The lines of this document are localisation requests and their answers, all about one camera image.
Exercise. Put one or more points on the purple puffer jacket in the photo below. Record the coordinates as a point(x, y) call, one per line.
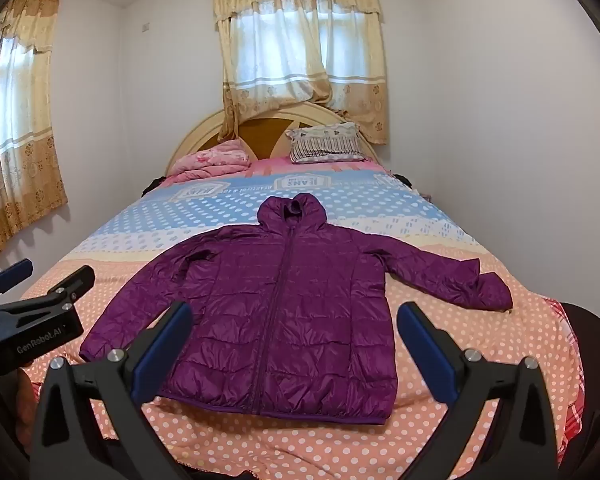
point(290, 300)

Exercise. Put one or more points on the polka-dot bedspread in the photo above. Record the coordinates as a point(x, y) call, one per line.
point(480, 360)

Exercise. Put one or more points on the dark bedside item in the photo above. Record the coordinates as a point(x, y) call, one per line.
point(155, 184)
point(410, 184)

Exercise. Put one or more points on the cream wooden headboard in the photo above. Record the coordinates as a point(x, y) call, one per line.
point(200, 130)

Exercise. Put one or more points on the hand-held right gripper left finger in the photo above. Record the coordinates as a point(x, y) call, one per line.
point(162, 347)

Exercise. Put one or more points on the red plaid sheet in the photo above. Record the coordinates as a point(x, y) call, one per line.
point(575, 400)

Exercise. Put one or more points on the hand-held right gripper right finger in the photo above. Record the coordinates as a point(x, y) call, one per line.
point(425, 355)

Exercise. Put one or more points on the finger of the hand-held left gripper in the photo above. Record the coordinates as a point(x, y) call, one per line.
point(12, 272)
point(72, 285)

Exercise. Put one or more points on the pink folded quilt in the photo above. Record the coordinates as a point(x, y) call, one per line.
point(210, 162)

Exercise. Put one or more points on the striped grey pillow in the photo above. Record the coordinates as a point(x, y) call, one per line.
point(325, 145)

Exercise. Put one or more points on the beige floral curtain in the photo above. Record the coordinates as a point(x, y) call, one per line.
point(300, 35)
point(15, 135)

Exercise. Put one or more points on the person's left hand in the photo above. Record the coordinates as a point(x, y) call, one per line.
point(24, 391)

